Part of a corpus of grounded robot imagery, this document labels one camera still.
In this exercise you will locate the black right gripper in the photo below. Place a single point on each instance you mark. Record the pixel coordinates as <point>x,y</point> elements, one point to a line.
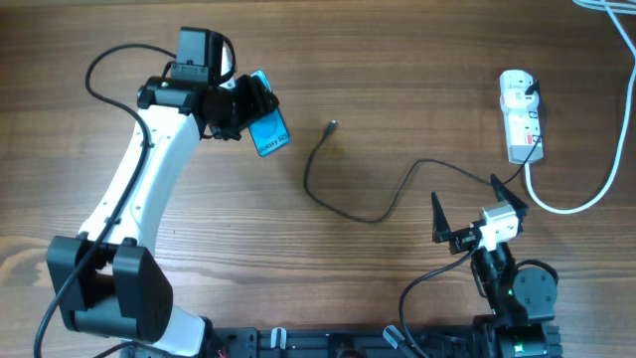
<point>462,239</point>

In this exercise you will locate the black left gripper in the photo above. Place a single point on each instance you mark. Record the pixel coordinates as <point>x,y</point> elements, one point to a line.
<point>257,103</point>

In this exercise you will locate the blue Samsung Galaxy smartphone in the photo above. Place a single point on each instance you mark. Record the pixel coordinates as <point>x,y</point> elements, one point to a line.
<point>269,133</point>

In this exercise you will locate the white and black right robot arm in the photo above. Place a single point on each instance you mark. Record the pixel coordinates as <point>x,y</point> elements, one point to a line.
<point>522,296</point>

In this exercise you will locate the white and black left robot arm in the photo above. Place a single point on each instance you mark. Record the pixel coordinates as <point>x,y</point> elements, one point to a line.
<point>107,282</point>

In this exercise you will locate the white USB charger plug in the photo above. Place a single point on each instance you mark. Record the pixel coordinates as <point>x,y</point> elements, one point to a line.
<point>516,99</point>

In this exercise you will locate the white power strip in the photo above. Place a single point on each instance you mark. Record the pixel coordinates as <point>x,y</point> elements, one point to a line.
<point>522,128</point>

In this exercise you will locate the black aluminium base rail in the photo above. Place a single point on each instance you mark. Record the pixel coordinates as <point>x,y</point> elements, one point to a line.
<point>436,342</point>

